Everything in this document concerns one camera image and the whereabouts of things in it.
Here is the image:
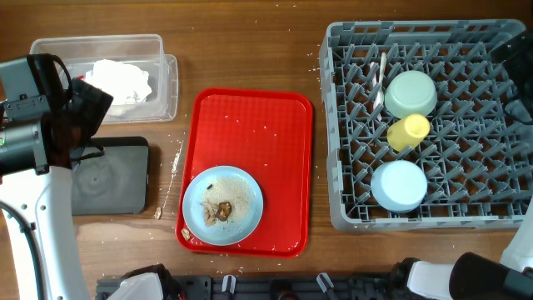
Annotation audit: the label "white napkin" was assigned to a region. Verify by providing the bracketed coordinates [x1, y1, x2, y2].
[84, 59, 152, 105]

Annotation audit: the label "food scraps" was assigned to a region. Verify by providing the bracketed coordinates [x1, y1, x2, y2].
[201, 183, 232, 227]

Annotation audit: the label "light blue plate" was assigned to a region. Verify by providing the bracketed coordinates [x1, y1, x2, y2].
[182, 166, 264, 246]

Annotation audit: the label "white plastic fork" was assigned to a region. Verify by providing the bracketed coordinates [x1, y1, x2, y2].
[369, 62, 381, 89]

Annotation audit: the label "white plastic spoon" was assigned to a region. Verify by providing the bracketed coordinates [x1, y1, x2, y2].
[373, 52, 387, 108]

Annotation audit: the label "yellow cup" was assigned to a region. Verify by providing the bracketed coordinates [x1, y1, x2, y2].
[386, 114, 431, 152]

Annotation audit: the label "light blue bowl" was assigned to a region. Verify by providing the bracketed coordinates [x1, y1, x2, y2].
[371, 160, 428, 213]

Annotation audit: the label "green bowl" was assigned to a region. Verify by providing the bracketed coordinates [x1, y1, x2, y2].
[384, 71, 437, 119]

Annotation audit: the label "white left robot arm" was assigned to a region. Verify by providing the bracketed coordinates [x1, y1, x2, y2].
[1, 53, 112, 299]

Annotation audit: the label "clear plastic waste bin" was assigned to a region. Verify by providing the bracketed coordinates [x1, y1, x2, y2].
[30, 34, 178, 124]

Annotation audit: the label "black waste tray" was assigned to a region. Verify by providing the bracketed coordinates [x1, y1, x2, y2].
[72, 136, 150, 216]

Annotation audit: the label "grey dishwasher rack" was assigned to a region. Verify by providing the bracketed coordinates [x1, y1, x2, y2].
[319, 19, 532, 232]

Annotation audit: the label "food crumb on table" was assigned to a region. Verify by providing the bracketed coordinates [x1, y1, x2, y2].
[154, 207, 162, 220]

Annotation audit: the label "food crumb on tray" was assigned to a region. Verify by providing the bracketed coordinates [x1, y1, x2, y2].
[181, 228, 191, 241]

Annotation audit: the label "red plastic tray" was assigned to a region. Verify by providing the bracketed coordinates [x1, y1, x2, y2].
[176, 87, 313, 258]

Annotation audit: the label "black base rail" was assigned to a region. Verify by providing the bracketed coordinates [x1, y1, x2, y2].
[95, 271, 467, 300]

